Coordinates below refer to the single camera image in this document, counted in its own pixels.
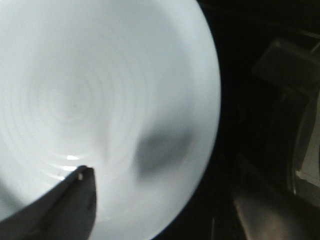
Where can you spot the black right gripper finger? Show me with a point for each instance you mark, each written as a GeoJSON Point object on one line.
{"type": "Point", "coordinates": [66, 212]}

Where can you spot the black glass cooktop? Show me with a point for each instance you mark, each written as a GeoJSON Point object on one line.
{"type": "Point", "coordinates": [296, 21]}

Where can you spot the light blue plate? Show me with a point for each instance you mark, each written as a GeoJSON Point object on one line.
{"type": "Point", "coordinates": [128, 87]}

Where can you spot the right black pan support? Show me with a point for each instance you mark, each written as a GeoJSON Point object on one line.
{"type": "Point", "coordinates": [266, 163]}

